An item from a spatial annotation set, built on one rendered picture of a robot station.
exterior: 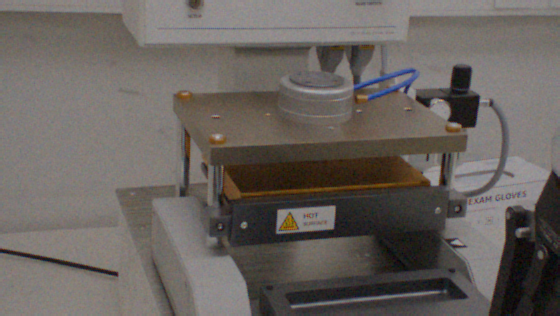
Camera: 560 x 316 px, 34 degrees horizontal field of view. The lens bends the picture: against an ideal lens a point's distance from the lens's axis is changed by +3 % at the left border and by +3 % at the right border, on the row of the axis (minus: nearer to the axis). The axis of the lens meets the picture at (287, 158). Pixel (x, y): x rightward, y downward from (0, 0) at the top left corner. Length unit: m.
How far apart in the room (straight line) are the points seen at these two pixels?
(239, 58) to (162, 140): 0.46
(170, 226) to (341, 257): 0.22
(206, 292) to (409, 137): 0.26
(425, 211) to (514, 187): 0.60
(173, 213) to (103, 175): 0.57
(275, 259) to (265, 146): 0.21
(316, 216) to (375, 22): 0.31
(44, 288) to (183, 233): 0.47
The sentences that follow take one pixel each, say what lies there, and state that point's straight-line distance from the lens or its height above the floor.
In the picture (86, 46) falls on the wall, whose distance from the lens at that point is 1.47.
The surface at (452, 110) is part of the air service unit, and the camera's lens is 1.17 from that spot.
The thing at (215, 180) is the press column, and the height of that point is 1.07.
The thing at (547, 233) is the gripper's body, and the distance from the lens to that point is 0.53.
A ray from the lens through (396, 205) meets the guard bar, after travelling 0.92.
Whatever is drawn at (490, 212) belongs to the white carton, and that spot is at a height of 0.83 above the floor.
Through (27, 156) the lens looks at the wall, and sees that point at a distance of 1.52.
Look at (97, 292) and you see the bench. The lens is 1.35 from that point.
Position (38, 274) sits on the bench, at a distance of 1.41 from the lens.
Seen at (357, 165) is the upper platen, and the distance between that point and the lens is 0.97.
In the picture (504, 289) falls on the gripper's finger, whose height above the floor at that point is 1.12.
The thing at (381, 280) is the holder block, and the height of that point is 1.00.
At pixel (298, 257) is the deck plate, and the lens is 1.05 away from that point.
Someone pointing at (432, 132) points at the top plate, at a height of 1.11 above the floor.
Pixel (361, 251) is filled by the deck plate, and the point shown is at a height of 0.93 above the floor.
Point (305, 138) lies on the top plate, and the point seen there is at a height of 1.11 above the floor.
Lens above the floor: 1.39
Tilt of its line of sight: 20 degrees down
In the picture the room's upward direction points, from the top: 4 degrees clockwise
